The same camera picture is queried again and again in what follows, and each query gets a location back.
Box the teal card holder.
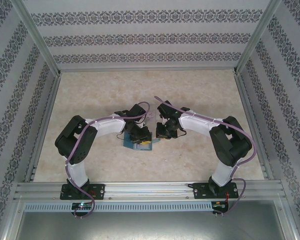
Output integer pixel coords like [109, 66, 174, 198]
[121, 131, 161, 152]

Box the grey metal panel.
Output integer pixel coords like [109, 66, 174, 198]
[13, 211, 295, 240]

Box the aluminium mounting rail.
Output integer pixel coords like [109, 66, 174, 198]
[13, 180, 283, 201]

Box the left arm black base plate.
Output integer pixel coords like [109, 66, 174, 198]
[59, 183, 106, 201]

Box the slotted grey cable duct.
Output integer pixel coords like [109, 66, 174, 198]
[23, 201, 213, 212]

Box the aluminium back rail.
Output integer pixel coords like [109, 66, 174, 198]
[57, 66, 238, 74]

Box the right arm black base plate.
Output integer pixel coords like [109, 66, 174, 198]
[192, 181, 240, 200]

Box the aluminium side rail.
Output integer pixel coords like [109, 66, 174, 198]
[23, 73, 62, 183]
[233, 72, 276, 181]

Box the aluminium frame post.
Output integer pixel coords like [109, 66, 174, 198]
[9, 0, 63, 77]
[232, 0, 283, 76]

